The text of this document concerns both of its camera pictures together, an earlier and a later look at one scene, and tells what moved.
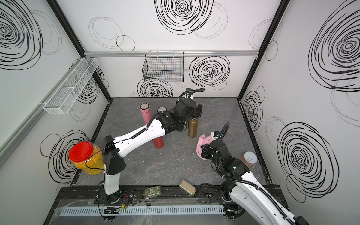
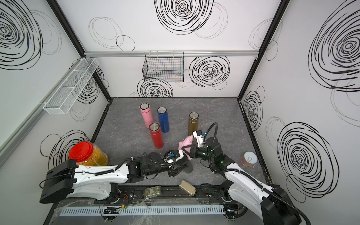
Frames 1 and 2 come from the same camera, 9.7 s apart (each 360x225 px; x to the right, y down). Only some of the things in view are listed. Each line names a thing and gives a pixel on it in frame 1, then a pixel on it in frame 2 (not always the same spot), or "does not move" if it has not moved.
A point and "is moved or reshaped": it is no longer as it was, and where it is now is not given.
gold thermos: [193, 127] does not move
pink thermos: [145, 109] does not move
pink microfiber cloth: [203, 140] is moved or reshaped
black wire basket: [164, 66] does not move
